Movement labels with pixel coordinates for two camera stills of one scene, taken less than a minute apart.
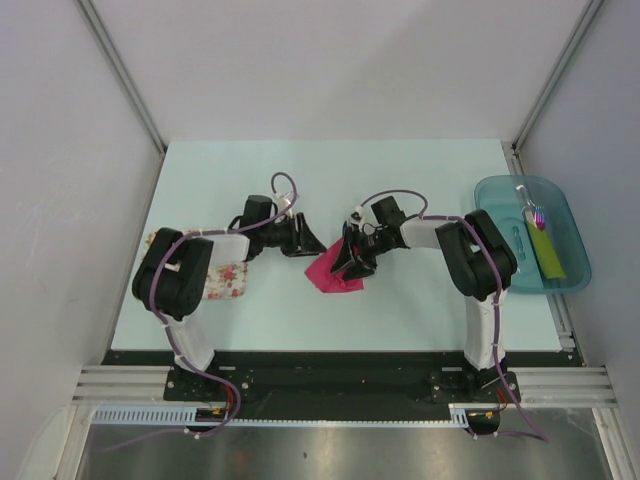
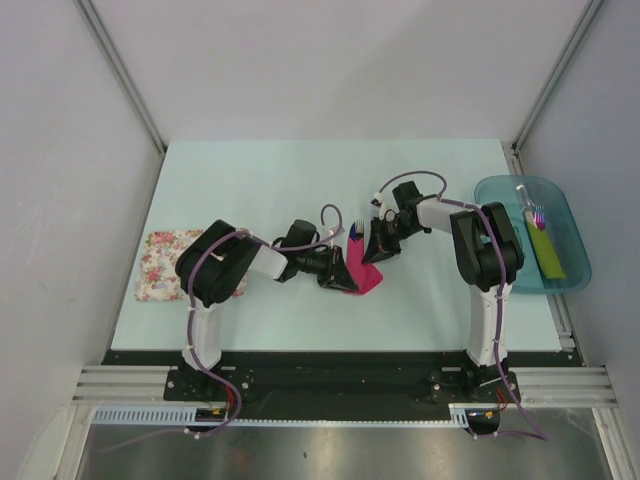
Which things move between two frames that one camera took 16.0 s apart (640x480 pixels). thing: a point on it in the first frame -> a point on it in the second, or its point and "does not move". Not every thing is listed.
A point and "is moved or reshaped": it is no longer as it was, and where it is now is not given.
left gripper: (301, 242) -> (339, 277)
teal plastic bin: (498, 195) does not move
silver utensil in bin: (528, 210) does not move
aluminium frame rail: (114, 385) does not move
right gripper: (366, 265) -> (380, 246)
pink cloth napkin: (319, 271) is moved or reshaped
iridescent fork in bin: (539, 217) does not move
